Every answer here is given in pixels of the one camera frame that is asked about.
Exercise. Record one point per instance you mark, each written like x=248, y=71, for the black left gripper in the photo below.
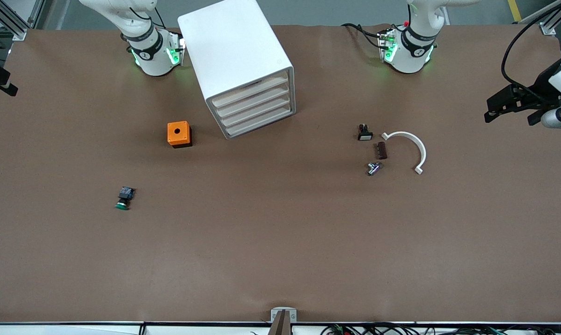
x=539, y=88

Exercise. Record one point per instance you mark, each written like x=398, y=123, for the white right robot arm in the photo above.
x=152, y=60

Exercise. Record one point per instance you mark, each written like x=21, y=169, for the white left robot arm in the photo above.
x=408, y=56

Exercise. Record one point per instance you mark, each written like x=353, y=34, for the green push button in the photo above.
x=125, y=193

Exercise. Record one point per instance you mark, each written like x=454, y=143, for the white curved clamp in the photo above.
x=422, y=151

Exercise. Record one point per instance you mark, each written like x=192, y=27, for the brown terminal block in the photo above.
x=380, y=150

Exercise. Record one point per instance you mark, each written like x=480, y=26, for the orange box with hole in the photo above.
x=178, y=139

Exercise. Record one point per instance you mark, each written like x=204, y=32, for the black white push switch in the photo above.
x=365, y=135

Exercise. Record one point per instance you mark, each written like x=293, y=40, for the silver key switch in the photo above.
x=373, y=168

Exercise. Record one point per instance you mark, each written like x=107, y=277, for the white table edge rail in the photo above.
x=75, y=328

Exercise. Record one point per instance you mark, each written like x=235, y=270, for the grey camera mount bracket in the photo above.
x=283, y=316

